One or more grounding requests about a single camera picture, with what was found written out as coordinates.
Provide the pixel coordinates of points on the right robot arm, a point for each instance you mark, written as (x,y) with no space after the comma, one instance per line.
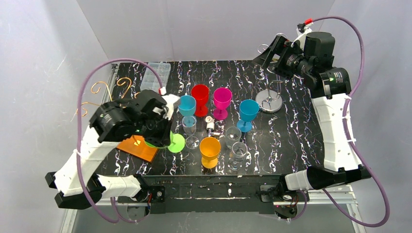
(311,58)

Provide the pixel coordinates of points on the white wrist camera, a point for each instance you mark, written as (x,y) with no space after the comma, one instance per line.
(172,102)
(302,30)

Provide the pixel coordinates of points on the clear plastic screw box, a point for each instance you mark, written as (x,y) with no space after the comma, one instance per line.
(150,82)

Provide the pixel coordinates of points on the pink wine glass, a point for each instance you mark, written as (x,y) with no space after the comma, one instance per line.
(222,98)

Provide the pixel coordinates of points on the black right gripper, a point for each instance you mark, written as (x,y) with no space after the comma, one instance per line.
(278,51)

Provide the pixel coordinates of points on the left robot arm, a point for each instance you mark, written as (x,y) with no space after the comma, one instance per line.
(77,183)

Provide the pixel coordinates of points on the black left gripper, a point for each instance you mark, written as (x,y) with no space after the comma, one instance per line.
(161,135)

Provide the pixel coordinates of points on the clear wine glass silver rack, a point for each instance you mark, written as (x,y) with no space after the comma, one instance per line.
(237,155)

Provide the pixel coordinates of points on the aluminium front rail frame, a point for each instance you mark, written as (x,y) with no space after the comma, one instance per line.
(223,204)

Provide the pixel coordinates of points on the orange yellow wine glass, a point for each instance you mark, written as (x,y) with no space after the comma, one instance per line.
(210,148)

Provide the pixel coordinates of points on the orange wooden rack base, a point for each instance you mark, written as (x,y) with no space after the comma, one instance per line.
(137,147)

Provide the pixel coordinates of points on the gold wire glass rack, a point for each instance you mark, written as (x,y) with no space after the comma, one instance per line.
(107,93)

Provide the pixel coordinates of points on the green wine glass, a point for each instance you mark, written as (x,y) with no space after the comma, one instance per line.
(177,143)

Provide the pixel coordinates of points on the silver wire glass rack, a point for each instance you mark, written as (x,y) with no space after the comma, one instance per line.
(275,84)

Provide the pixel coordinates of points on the light blue wine glass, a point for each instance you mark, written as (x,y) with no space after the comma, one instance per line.
(187,109)

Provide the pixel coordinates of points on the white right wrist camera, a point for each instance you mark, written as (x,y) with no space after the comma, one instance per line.
(302,30)

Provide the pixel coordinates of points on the red wine glass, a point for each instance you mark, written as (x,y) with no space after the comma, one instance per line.
(200,93)

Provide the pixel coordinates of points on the blue wine glass silver rack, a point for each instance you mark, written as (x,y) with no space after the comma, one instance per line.
(248,111)

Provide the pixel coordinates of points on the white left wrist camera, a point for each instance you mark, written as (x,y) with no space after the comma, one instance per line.
(172,102)

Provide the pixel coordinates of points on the clear wine glass gold rack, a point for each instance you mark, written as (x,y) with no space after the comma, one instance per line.
(189,127)

